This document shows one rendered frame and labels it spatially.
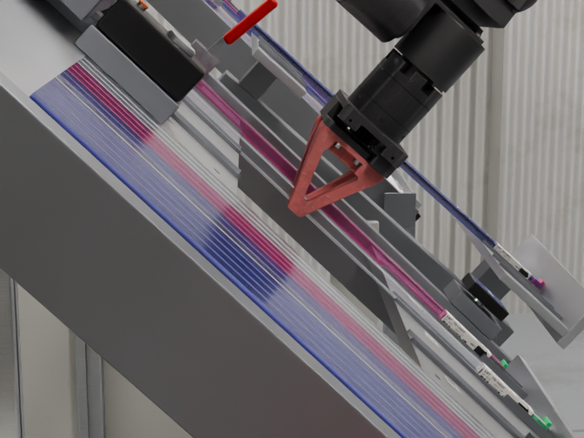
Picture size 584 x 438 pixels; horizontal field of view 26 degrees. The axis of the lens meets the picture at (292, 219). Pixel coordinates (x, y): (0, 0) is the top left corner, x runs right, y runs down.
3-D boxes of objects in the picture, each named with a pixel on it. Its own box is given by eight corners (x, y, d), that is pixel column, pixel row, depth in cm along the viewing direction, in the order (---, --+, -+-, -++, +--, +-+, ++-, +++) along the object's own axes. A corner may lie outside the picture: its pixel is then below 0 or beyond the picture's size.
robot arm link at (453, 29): (502, 45, 101) (481, 32, 106) (442, -11, 98) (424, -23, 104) (443, 110, 102) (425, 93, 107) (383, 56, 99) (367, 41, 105)
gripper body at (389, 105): (333, 121, 99) (396, 49, 98) (325, 103, 109) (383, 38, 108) (394, 175, 100) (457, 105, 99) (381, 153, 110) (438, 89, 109)
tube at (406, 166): (534, 288, 159) (540, 282, 159) (536, 291, 158) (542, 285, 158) (234, 16, 150) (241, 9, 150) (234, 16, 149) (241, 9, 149)
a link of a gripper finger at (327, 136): (262, 191, 102) (340, 104, 101) (262, 175, 109) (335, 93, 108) (325, 245, 103) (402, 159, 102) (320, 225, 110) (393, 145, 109)
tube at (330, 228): (536, 430, 111) (546, 421, 111) (540, 436, 110) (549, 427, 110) (109, 28, 103) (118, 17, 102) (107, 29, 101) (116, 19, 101)
